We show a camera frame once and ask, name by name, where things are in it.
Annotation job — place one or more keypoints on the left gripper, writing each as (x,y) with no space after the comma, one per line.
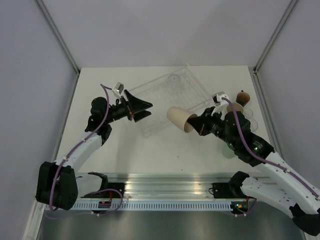
(134,105)

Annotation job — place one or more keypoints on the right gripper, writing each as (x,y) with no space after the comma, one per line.
(200,123)

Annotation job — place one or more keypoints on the peach cup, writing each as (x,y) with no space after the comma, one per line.
(179,117)

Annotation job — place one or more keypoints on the white wire dish rack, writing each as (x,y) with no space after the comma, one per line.
(192,96)

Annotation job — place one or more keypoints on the beige plastic cup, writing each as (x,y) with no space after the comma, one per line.
(234,106)

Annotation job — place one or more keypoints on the green cup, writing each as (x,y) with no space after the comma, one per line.
(227,152)

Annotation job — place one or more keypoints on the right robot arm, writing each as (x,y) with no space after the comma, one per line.
(297,197)

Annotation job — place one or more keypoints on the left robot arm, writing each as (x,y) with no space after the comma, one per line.
(95,135)

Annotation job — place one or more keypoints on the dark brown cup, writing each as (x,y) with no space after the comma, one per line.
(243,98)

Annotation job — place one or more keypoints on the large clear glass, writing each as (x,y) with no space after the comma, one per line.
(253,124)

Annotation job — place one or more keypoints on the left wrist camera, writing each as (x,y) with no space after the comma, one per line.
(118,89)

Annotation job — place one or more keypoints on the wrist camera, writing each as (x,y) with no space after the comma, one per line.
(219,101)
(118,89)

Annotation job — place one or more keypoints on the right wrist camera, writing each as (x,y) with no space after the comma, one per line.
(219,101)

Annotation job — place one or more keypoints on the right frame post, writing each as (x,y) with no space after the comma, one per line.
(275,34)

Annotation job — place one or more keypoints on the frame post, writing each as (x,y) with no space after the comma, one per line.
(57,34)
(275,34)

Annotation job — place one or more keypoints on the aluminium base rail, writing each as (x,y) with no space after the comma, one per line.
(142,186)

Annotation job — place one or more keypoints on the white slotted cable duct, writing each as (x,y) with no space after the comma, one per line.
(95,205)

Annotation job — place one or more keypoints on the left frame post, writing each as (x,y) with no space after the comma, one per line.
(57,34)

